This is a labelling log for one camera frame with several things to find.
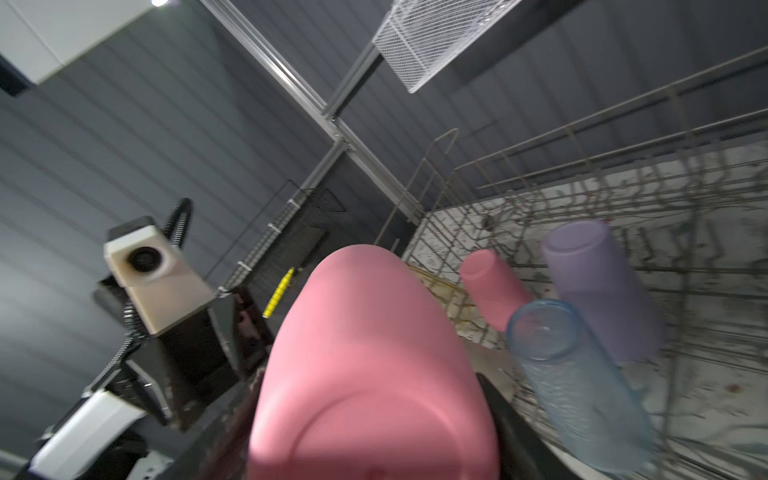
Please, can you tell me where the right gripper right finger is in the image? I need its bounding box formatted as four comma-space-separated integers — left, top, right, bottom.
476, 373, 579, 480

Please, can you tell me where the pink cup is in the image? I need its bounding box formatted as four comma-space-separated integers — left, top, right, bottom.
247, 244, 500, 479
459, 249, 533, 332

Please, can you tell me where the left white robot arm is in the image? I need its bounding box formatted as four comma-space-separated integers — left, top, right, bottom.
23, 198, 273, 479

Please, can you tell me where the yellow marker pen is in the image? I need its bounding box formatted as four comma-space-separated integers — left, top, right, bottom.
262, 267, 296, 319

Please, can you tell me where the black wire wall basket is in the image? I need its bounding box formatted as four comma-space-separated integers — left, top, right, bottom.
215, 180, 347, 306

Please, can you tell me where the beige cup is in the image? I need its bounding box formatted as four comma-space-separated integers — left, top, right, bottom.
461, 339, 517, 401

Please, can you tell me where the clear blue cup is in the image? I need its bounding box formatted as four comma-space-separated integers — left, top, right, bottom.
506, 299, 656, 474

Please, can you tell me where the lilac cup front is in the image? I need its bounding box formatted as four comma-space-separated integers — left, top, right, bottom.
541, 219, 666, 363

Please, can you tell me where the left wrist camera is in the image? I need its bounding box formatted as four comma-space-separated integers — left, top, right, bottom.
104, 216, 214, 335

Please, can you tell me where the grey wire dish rack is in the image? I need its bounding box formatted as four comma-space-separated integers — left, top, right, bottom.
376, 47, 767, 479

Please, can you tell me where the clear amber glass cup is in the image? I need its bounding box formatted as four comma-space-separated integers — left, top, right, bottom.
408, 265, 486, 343

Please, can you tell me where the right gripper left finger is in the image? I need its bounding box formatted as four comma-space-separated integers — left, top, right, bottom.
157, 365, 266, 479

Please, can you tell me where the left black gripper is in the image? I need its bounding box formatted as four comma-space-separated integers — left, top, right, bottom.
92, 278, 273, 431

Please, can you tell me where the white mesh wall basket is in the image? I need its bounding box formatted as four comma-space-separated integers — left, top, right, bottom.
372, 0, 520, 94

